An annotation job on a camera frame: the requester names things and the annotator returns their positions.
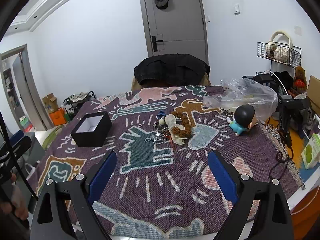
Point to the patterned woven blanket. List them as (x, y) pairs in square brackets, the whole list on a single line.
[(165, 191)]

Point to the black-haired cartoon figurine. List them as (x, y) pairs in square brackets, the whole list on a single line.
[(243, 119)]

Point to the black equipment stand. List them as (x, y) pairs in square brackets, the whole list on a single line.
[(290, 108)]

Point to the silver chain jewelry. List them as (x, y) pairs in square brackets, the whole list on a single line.
[(159, 135)]

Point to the brown teddy bear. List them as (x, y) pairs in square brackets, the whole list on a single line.
[(299, 80)]

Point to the white fluffy handbag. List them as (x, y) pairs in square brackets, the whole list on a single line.
[(281, 53)]

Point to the orange paper bag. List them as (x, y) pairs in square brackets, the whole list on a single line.
[(58, 117)]

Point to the wire wall basket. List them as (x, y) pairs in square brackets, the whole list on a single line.
[(295, 55)]

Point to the black shoe rack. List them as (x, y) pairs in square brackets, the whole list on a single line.
[(73, 103)]

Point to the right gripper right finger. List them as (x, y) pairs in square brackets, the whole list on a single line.
[(272, 219)]

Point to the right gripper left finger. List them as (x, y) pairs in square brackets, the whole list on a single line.
[(51, 219)]

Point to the white cloth pouch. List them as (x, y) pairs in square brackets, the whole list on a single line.
[(174, 129)]

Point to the white light switch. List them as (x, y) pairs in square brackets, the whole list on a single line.
[(237, 9)]

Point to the black door handle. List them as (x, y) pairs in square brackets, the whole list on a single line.
[(155, 41)]

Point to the grey door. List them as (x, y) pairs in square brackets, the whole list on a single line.
[(181, 26)]

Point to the blue cord jewelry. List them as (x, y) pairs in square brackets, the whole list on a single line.
[(161, 115)]

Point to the green white carton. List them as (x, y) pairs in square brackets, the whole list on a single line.
[(310, 154)]

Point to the tan chair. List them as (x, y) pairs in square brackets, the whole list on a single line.
[(149, 83)]

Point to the green floor mat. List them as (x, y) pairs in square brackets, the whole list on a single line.
[(51, 137)]

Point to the cardboard box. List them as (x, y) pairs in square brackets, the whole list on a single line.
[(50, 103)]

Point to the clear plastic bag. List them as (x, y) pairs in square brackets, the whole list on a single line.
[(238, 92)]

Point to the black jewelry box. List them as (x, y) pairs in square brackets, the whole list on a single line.
[(92, 130)]

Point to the person's left hand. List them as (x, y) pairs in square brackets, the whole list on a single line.
[(17, 200)]

